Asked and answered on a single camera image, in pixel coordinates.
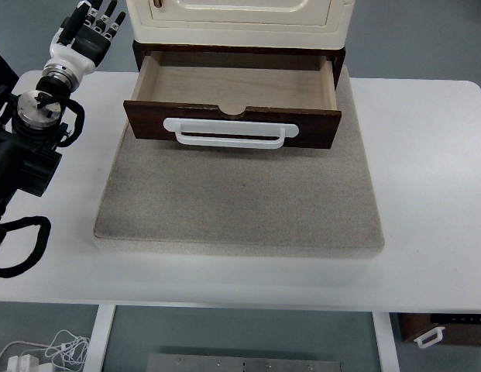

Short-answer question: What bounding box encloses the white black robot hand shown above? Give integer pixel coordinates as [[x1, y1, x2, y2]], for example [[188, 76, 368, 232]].
[[44, 0, 127, 75]]

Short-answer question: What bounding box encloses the white drawer handle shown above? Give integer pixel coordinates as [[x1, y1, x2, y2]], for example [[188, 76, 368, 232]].
[[162, 117, 300, 150]]

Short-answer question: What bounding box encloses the dark brown wooden drawer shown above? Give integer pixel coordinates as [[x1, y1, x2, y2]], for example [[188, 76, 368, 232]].
[[122, 52, 343, 151]]

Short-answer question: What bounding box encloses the cream cabinet door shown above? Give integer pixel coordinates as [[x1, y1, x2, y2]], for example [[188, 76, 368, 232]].
[[149, 0, 333, 27]]

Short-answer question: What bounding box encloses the grey felt mat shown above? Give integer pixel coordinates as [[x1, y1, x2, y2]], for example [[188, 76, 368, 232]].
[[93, 64, 386, 260]]

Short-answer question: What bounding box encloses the white table leg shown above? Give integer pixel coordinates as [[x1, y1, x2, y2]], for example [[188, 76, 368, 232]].
[[83, 305, 116, 372], [371, 312, 400, 372]]

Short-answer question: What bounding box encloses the white power adapter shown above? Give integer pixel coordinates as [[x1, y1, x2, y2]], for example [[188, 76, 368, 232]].
[[6, 354, 42, 372]]

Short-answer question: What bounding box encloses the brown wooden box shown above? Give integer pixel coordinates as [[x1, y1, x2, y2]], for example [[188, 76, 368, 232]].
[[397, 312, 481, 347]]

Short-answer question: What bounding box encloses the black control panel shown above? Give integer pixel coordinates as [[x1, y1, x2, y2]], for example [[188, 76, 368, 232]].
[[430, 313, 481, 326]]

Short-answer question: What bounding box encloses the white cable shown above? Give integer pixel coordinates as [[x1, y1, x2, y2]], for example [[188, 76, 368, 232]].
[[0, 329, 91, 372]]

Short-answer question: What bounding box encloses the white handle on brown box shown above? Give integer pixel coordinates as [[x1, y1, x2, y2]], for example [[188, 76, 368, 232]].
[[413, 326, 446, 349]]

